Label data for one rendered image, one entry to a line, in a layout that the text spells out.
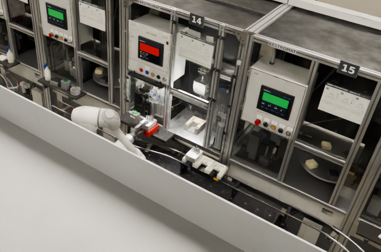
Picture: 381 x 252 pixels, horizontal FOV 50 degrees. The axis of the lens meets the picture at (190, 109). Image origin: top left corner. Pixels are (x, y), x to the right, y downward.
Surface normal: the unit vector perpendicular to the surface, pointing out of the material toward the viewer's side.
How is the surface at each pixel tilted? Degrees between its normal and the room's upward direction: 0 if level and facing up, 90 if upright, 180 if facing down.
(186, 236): 0
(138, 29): 90
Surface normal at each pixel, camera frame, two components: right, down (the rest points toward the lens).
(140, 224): 0.09, -0.82
